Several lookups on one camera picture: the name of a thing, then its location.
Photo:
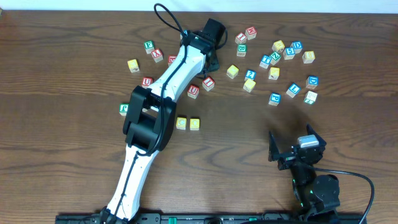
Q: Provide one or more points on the red E block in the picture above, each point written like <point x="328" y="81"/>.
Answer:
<point x="171" y="59"/>

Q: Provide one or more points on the green J block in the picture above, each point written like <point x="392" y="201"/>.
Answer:
<point x="123" y="109"/>

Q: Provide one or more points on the red H block top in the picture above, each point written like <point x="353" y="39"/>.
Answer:
<point x="251" y="33"/>

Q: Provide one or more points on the yellow block below 2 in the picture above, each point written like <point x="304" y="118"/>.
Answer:
<point x="249" y="85"/>

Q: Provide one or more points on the yellow C block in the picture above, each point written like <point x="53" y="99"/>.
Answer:
<point x="181" y="123"/>

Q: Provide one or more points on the blue X block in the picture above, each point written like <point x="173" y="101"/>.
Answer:
<point x="182" y="36"/>

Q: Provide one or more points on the blue D block top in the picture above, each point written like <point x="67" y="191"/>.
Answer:
<point x="297" y="46"/>

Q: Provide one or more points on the red u block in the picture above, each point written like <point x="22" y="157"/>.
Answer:
<point x="193" y="91"/>
<point x="146" y="82"/>

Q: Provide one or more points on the blue T block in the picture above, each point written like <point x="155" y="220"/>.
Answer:
<point x="265" y="61"/>

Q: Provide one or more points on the green Z block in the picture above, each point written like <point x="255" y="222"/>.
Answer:
<point x="275" y="57"/>

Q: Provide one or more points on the green white block right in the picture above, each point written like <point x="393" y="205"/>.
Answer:
<point x="310" y="97"/>

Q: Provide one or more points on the red I block top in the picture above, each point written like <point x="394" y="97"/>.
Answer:
<point x="241" y="38"/>

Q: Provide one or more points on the yellow block top right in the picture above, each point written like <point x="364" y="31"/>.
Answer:
<point x="278" y="46"/>

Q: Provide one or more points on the blue L block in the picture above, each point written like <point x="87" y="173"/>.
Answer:
<point x="293" y="90"/>

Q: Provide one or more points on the yellow block far left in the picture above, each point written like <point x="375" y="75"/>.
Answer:
<point x="133" y="65"/>

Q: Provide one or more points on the blue D block right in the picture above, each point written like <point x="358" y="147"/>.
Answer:
<point x="312" y="82"/>

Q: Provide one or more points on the yellow block centre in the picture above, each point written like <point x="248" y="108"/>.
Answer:
<point x="232" y="71"/>

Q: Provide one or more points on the blue P block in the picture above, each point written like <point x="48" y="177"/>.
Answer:
<point x="274" y="99"/>

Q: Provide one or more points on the red U block centre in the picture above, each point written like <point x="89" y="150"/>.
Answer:
<point x="193" y="91"/>

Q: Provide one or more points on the yellow O block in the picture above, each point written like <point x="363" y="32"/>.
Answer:
<point x="194" y="124"/>

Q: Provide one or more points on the yellow 8 block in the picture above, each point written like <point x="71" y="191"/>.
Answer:
<point x="308" y="57"/>

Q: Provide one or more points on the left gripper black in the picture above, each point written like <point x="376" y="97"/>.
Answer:
<point x="211" y="65"/>

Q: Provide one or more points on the red U block left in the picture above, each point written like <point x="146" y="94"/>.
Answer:
<point x="146" y="82"/>

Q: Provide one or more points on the red i block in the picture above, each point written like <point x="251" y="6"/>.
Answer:
<point x="208" y="83"/>
<point x="241" y="38"/>

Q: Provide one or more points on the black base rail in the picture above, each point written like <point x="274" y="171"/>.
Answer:
<point x="156" y="218"/>

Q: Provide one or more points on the green F block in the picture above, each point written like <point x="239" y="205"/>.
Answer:
<point x="149" y="46"/>

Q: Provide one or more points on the red I block centre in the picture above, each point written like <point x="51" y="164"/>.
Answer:
<point x="208" y="83"/>

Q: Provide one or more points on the blue 5 block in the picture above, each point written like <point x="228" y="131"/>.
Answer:
<point x="288" y="53"/>

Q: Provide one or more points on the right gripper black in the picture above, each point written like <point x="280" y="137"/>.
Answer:
<point x="292" y="154"/>

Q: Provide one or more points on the blue d block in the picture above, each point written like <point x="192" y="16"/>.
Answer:
<point x="312" y="82"/>
<point x="297" y="46"/>

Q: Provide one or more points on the green B block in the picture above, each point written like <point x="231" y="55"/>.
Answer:
<point x="242" y="50"/>

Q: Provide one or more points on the blue 2 block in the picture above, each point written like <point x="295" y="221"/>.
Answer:
<point x="250" y="74"/>

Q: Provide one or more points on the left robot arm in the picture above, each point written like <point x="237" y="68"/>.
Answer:
<point x="150" y="117"/>

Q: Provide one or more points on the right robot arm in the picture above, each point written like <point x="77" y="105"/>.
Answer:
<point x="317" y="194"/>

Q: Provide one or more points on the yellow K block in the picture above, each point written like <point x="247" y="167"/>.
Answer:
<point x="274" y="73"/>

